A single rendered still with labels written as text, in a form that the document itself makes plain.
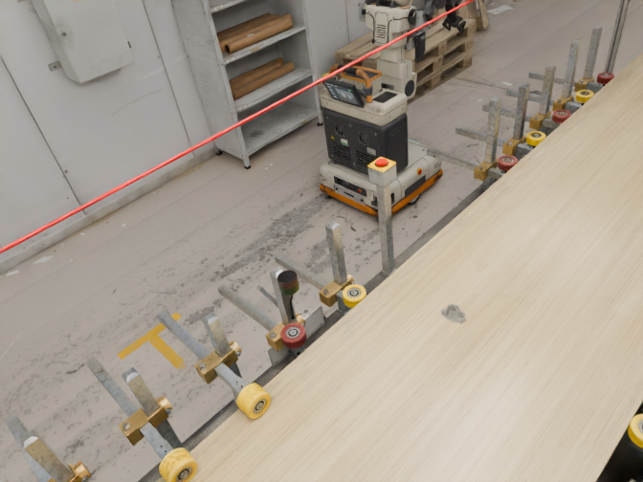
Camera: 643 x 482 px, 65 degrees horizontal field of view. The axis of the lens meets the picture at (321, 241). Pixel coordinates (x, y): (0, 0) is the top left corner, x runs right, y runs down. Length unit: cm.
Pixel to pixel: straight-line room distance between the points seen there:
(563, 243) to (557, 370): 55
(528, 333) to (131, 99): 328
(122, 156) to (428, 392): 323
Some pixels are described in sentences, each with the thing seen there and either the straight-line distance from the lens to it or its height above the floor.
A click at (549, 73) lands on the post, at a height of 108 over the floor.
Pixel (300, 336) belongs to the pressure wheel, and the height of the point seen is 91.
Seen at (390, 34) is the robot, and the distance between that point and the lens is 329.
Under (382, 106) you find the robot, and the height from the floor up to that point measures 81.
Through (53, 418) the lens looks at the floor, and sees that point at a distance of 305.
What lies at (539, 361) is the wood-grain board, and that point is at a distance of 159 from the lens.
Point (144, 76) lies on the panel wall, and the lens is 414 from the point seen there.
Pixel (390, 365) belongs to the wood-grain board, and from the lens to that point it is 154.
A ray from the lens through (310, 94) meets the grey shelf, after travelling 470.
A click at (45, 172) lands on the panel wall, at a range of 401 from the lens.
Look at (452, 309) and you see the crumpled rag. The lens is 166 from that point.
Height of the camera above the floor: 215
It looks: 40 degrees down
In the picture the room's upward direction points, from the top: 10 degrees counter-clockwise
